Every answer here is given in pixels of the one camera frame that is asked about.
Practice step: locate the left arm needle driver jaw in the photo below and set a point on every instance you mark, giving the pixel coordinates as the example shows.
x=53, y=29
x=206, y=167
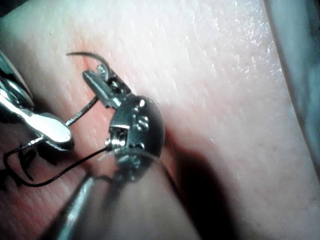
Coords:
x=117, y=83
x=100, y=87

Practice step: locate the right arm needle driver jaw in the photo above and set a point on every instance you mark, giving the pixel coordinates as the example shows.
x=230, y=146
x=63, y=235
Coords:
x=62, y=147
x=52, y=128

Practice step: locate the left arm needle driver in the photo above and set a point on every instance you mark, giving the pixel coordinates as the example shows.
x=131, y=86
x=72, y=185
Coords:
x=147, y=125

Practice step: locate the right arm needle driver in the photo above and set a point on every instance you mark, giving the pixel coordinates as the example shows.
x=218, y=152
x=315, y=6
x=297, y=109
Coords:
x=12, y=92

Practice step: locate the curved steel needle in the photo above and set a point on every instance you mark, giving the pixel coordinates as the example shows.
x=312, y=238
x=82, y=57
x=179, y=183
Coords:
x=86, y=53

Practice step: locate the dark left arm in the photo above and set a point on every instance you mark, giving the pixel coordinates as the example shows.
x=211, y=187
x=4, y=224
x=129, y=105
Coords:
x=140, y=210

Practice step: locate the black thread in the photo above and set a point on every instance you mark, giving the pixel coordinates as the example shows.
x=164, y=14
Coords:
x=75, y=167

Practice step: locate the tissue pad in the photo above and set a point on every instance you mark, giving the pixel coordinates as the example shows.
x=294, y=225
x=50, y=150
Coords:
x=215, y=105

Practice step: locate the blue-green cloth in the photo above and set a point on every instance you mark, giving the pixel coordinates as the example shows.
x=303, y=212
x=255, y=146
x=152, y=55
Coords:
x=300, y=62

